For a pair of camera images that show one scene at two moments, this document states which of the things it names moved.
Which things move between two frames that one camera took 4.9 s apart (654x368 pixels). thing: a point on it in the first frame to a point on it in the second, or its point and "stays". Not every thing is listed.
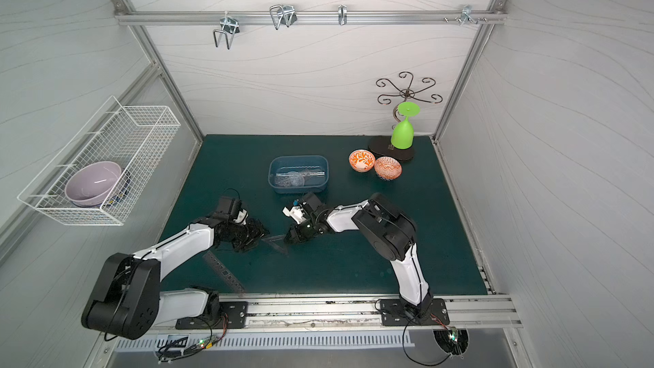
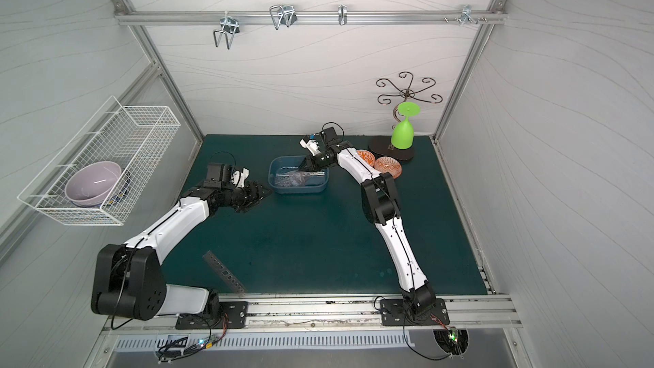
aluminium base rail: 357,313 stays
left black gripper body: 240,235 to 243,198
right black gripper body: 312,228 to 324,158
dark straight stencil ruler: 228,276 stays
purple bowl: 91,183 stays
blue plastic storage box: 298,174 stays
